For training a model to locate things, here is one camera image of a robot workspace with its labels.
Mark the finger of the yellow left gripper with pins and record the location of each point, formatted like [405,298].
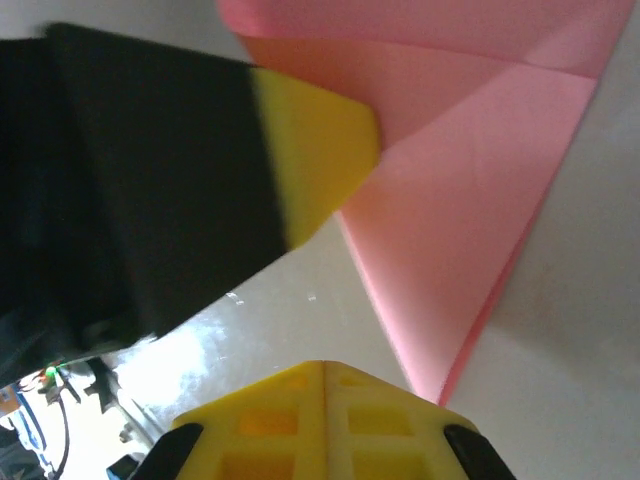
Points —
[200,175]

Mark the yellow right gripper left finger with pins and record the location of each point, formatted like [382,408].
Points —
[270,425]

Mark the pink paper sheet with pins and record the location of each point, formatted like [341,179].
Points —
[450,200]

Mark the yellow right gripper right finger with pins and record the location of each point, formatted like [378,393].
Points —
[380,425]

